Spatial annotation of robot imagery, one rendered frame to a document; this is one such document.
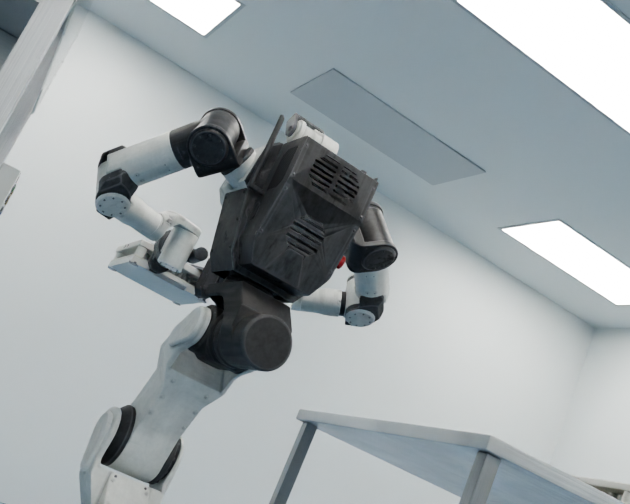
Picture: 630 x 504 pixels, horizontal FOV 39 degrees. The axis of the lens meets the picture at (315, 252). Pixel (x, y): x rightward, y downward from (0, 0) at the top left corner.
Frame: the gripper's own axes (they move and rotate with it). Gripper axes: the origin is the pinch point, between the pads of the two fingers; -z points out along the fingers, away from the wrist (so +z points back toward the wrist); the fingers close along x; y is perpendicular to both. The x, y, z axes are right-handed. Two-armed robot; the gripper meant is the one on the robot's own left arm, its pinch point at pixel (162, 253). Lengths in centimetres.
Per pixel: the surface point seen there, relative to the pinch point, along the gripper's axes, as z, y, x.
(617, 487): 57, 119, 9
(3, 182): -52, -47, -6
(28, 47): 45, -52, -18
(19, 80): 45, -50, -11
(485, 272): -355, 276, -164
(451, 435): 60, 69, 17
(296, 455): -29, 70, 32
